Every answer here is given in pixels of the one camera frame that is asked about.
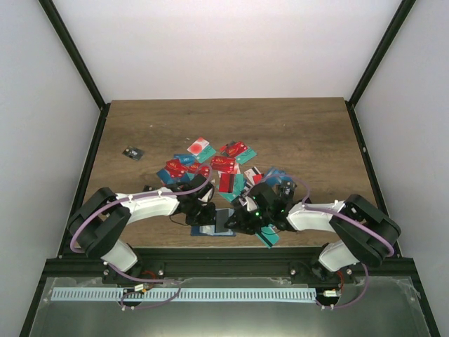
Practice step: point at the teal card top right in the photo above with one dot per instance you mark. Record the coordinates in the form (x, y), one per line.
(245, 156)

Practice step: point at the teal card bottom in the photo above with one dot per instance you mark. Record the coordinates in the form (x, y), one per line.
(268, 236)

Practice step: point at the white card red circle top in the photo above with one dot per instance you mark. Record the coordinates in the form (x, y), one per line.
(199, 145)

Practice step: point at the red card back stripe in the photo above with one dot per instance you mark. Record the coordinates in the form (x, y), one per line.
(226, 184)

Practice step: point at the blue leather card holder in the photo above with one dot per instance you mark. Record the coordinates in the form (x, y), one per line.
(208, 230)

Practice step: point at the white card black stripe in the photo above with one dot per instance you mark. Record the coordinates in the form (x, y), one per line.
(253, 175)

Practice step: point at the red card centre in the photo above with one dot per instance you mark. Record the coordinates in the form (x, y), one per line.
(223, 164)

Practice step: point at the teal card under red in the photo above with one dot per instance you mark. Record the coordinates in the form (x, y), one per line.
(239, 184)

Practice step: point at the red card top right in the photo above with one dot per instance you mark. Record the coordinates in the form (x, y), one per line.
(234, 149)

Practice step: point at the black card far left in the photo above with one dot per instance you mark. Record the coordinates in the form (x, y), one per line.
(133, 153)

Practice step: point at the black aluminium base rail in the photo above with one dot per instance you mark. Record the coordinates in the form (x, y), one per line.
(192, 262)

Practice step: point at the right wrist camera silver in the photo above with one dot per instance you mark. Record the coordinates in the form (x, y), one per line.
(248, 203)

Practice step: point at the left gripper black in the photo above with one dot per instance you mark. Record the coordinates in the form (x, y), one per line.
(208, 220)

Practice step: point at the black frame post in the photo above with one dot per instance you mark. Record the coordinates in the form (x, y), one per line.
(393, 28)
(67, 41)

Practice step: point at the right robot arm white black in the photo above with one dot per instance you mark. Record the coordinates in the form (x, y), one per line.
(366, 235)

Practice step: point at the left black frame post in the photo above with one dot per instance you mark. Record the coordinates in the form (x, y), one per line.
(67, 41)

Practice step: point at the right black frame post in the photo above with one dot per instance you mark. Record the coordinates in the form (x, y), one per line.
(393, 28)

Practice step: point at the red card left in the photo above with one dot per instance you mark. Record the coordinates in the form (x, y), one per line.
(175, 168)

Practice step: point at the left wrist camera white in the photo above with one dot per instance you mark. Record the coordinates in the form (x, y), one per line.
(208, 195)

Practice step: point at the light blue slotted cable duct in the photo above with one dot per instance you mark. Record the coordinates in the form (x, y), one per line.
(284, 295)

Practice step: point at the blue card left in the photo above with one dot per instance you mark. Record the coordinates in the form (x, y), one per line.
(165, 177)

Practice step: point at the blue card right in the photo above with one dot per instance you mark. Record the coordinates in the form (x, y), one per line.
(274, 176)

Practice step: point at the blue card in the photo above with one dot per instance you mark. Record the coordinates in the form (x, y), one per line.
(165, 177)
(274, 176)

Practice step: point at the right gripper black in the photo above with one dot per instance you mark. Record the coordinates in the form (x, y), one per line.
(243, 225)

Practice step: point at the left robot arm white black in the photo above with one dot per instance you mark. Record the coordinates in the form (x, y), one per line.
(97, 226)

